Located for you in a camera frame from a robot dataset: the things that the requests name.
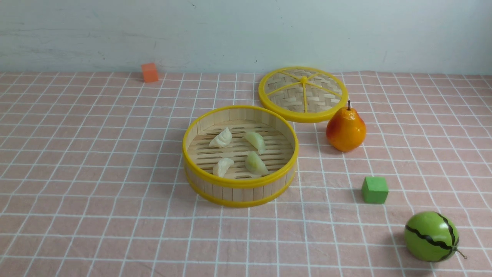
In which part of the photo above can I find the pale green dumpling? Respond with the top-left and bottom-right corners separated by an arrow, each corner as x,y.
244,151 -> 269,176
244,132 -> 266,155

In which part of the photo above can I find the white dumpling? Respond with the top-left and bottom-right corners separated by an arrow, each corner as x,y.
213,158 -> 235,178
209,127 -> 233,149

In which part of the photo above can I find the yellow rimmed bamboo steamer tray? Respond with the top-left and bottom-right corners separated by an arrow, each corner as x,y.
183,105 -> 299,208

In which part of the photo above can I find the yellow rimmed woven steamer lid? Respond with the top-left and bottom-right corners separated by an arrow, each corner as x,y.
258,66 -> 349,123

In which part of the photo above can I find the orange toy pear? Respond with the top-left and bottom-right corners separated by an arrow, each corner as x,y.
326,100 -> 367,152

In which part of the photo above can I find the orange foam cube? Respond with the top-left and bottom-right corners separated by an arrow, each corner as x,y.
141,63 -> 159,83

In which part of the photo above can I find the green foam cube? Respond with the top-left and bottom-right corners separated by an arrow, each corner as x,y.
361,176 -> 389,204

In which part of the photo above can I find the green toy watermelon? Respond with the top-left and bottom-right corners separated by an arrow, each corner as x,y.
404,211 -> 468,262

